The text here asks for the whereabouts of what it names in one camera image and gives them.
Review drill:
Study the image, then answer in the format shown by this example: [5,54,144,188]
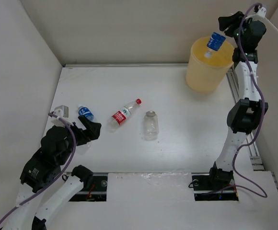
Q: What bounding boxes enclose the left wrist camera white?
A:
[49,105,72,127]

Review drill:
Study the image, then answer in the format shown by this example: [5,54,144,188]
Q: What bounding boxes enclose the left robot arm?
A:
[0,113,102,230]

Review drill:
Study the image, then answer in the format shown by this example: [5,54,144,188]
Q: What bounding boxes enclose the blue label bottle white cap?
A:
[204,32,226,58]

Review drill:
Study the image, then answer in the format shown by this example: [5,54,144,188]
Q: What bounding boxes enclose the blue label bottle lower left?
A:
[75,142,91,155]

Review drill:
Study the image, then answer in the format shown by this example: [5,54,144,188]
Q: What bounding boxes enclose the yellow plastic bin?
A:
[185,37,234,93]

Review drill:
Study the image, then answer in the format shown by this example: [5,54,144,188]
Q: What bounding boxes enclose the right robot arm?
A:
[207,4,268,190]

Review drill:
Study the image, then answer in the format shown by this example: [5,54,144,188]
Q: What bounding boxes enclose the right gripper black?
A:
[217,11,253,47]

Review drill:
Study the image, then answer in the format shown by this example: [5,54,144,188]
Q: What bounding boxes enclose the clear jar with metal lid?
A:
[143,111,159,140]

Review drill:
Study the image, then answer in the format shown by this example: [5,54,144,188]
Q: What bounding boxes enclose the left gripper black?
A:
[59,114,102,163]

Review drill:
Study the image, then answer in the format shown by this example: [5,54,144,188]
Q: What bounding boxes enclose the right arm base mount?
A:
[188,173,239,201]

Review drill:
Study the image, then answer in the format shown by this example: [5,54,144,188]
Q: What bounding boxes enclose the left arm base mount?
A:
[69,173,108,202]

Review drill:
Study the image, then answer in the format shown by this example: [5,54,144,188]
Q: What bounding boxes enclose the blue label bottle upper left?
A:
[78,105,95,122]

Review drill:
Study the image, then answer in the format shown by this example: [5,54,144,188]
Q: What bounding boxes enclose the red label plastic bottle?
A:
[106,99,142,132]

